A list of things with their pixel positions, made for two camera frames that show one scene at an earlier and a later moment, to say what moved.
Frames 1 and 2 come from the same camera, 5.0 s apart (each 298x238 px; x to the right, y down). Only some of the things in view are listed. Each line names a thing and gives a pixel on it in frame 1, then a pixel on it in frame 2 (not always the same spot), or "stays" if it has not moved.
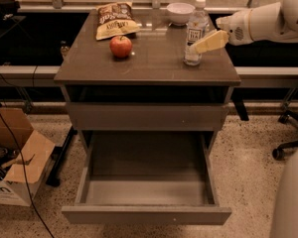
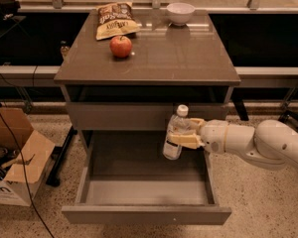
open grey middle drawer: x=147 y=178 stays
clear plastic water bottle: x=197 y=26 → x=172 y=150
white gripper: x=237 y=28 → x=213 y=136
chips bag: x=115 y=19 stays
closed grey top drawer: x=147 y=116 stays
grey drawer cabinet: x=141 y=83 stays
